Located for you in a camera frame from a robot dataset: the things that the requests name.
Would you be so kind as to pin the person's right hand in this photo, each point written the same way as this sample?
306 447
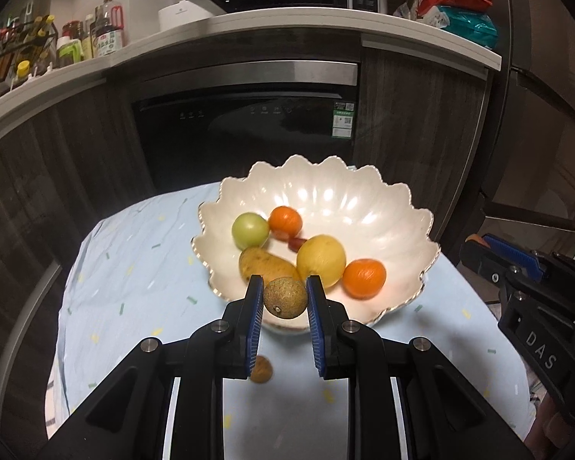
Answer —
548 429

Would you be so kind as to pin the brown kiwi fruit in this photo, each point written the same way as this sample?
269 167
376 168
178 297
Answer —
285 297

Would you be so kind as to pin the slim dark sauce bottle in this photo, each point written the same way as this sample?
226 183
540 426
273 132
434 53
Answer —
89 38

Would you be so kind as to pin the orange mandarin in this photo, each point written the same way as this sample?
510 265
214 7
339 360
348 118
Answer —
364 278
286 219

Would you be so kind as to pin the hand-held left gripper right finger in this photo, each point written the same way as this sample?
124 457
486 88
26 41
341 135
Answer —
316 330

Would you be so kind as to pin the row of dark seasoning bottles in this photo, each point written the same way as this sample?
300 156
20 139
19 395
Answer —
28 31

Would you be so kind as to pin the yellow-lid bottle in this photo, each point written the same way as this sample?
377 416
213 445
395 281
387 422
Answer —
22 71

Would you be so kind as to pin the light blue confetti tablecloth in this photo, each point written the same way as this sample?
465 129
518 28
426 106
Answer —
139 273

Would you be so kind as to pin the teal snack bag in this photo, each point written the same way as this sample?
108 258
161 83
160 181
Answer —
469 26

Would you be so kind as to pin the red-lid dark jar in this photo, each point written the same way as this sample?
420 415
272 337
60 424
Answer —
73 29

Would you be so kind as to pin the checkered cloth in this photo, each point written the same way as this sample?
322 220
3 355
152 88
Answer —
52 402

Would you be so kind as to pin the black built-in dishwasher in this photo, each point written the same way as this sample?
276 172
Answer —
249 143

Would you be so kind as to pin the brown longan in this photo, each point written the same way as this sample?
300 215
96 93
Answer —
262 370

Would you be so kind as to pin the white plastic bag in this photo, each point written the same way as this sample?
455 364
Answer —
412 9

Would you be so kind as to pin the small white appliance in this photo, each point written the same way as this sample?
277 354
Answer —
184 18

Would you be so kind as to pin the red jujube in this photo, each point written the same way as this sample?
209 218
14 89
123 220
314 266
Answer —
296 243

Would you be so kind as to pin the yellow lemon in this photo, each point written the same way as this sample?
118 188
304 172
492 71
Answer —
321 259

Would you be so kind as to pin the dark wood cabinet door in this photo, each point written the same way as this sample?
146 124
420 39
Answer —
52 201
421 129

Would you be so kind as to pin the potato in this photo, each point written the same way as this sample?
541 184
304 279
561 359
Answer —
266 266

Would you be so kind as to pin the grey steel refrigerator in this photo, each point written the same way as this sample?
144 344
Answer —
546 105

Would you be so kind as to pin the white scalloped bowl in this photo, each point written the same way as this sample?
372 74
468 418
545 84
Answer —
364 206

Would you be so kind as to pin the green-label bottle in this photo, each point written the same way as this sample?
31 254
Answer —
69 52

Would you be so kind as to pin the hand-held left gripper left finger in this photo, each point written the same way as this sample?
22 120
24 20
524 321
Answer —
254 330

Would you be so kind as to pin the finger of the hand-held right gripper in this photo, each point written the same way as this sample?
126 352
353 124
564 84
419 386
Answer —
508 254
570 275

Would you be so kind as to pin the large soy sauce bottle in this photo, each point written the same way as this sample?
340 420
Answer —
108 40

